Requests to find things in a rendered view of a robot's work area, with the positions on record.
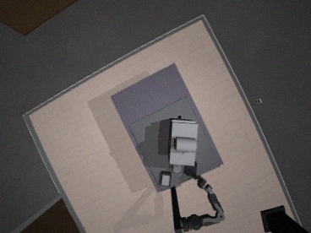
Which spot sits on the grey horizontal cylinder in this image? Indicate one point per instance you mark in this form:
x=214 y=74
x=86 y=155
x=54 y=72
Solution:
x=186 y=144

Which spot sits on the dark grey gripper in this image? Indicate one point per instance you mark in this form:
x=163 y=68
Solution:
x=200 y=182

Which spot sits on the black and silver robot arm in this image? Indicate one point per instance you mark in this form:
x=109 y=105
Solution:
x=195 y=222

